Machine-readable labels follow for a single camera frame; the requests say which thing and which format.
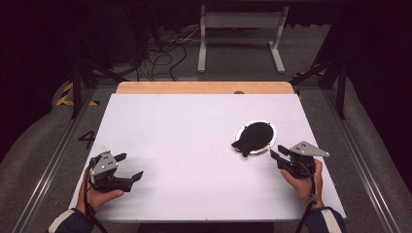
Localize hand-held gripper cable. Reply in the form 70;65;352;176
294;161;320;233
82;154;110;233

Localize yellow and black floor tape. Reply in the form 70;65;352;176
56;82;100;107

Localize person's right hand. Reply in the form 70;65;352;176
280;158;325;210

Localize oval silver photo frame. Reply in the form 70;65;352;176
230;119;278;158

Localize left hand-held gripper cable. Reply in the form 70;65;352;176
82;154;110;233

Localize aluminium floor rail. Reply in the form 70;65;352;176
324;86;401;233
13;86;98;233

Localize black metal stand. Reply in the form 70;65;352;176
290;57;348;120
69;9;129;119

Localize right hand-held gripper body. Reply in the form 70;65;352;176
276;140;330;180

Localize right hand-held gripper cable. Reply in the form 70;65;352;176
294;161;320;233

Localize white metal table frame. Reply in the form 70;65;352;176
197;4;290;75

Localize person's left hand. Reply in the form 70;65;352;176
76;168;125;216

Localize white board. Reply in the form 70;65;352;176
68;93;347;223

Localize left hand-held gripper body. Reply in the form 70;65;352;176
87;150;134;194

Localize tangle of floor cables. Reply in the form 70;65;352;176
135;28;202;82

